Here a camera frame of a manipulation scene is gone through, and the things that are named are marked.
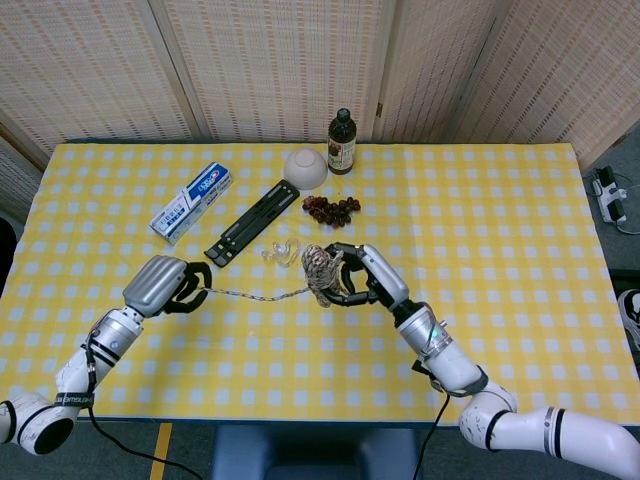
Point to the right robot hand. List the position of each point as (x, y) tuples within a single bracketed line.
[(387, 277)]

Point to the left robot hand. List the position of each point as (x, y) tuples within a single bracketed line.
[(152, 285)]

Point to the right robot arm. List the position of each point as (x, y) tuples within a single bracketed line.
[(450, 360)]

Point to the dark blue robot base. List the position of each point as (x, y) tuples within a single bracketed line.
[(315, 455)]

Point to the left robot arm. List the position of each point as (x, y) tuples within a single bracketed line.
[(75, 375)]

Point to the red grape bunch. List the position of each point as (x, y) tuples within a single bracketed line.
[(330, 210)]

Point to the blue white toothpaste box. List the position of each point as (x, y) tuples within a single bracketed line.
[(192, 200)]

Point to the clear plastic hook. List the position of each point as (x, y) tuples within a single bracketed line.
[(272, 256)]

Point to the yellow checkered tablecloth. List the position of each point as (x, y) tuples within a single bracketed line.
[(300, 360)]

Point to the white upturned bowl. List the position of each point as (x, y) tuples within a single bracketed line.
[(305, 170)]

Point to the dark vinegar bottle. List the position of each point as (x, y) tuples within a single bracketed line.
[(341, 145)]

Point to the white power strip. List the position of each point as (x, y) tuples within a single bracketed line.
[(606, 197)]

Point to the woven bamboo folding screen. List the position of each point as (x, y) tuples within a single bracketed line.
[(275, 65)]

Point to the black power plug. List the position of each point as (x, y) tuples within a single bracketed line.
[(619, 210), (607, 175)]

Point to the white black sneaker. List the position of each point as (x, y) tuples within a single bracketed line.
[(631, 315)]

